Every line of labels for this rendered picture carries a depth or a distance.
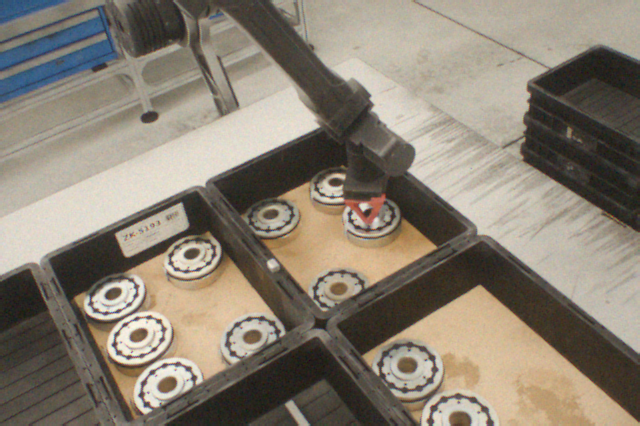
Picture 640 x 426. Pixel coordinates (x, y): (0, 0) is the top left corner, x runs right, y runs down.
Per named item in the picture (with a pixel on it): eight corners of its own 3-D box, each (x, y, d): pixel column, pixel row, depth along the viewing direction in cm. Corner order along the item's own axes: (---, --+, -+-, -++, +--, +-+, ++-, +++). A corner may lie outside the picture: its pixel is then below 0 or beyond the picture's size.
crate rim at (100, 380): (41, 267, 118) (36, 257, 116) (203, 192, 127) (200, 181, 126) (126, 447, 91) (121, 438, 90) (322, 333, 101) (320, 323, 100)
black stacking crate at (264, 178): (216, 230, 134) (203, 184, 126) (345, 166, 144) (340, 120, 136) (329, 371, 108) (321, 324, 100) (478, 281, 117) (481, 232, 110)
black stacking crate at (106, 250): (63, 305, 124) (39, 260, 116) (214, 230, 134) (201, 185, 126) (147, 481, 98) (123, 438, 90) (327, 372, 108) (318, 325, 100)
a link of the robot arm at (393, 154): (347, 73, 106) (309, 117, 107) (394, 104, 99) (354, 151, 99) (383, 113, 115) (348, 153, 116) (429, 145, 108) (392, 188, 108)
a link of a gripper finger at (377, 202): (391, 205, 125) (389, 164, 119) (385, 234, 120) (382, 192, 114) (354, 203, 127) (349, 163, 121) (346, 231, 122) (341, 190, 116)
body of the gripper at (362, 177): (390, 161, 122) (388, 126, 117) (381, 200, 115) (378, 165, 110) (353, 159, 123) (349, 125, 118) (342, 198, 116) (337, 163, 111)
